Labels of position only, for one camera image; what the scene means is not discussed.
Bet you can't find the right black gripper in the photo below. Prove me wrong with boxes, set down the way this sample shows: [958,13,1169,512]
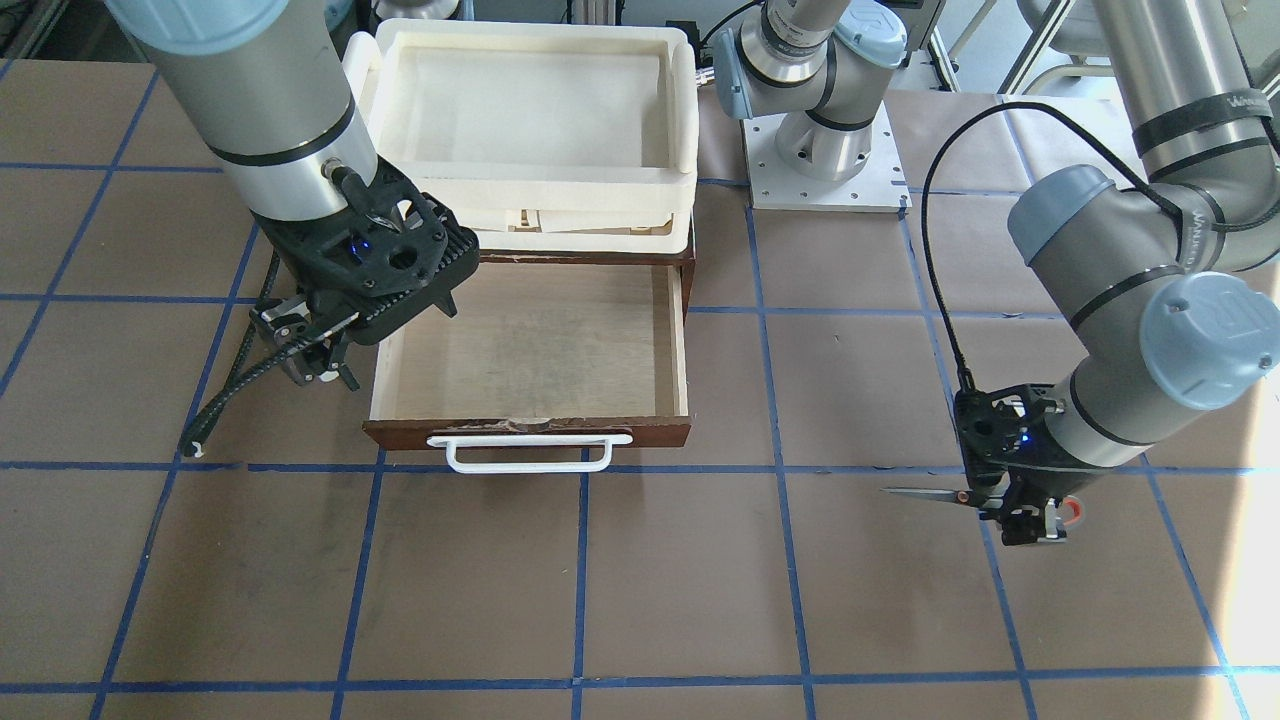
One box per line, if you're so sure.
[251,295,360,392]

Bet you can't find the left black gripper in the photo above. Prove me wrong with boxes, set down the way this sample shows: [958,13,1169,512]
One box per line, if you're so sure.
[986,468,1073,547]

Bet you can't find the orange grey scissors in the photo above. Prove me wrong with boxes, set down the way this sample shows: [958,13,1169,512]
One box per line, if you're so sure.
[882,487,1084,536]

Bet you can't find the wooden drawer with white handle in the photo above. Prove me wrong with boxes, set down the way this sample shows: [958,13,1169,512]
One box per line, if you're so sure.
[364,263,692,474]

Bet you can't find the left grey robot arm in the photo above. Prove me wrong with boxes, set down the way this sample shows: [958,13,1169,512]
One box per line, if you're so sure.
[713,1,1277,546]

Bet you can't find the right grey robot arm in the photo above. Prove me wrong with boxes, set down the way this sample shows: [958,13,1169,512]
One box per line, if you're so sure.
[108,1,399,264]

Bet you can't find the brown wooden drawer cabinet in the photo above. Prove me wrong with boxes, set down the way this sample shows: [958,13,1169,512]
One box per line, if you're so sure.
[479,224,698,313]

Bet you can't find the white plastic tray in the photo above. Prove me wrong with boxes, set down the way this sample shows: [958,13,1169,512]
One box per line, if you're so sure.
[342,19,699,256]

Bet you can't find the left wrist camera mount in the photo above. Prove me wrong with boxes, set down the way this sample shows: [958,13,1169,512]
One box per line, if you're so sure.
[954,383,1068,486]

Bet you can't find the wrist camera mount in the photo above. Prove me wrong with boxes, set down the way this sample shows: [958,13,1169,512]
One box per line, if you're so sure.
[257,159,480,345]
[954,383,1068,486]

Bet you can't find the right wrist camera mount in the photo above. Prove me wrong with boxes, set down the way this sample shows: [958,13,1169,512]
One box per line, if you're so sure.
[257,159,480,345]

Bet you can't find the black braided cable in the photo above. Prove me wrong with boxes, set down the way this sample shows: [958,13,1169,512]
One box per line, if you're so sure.
[178,275,291,459]
[920,100,1181,396]

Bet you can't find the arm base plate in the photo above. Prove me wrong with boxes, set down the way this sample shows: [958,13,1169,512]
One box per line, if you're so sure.
[741,104,911,213]

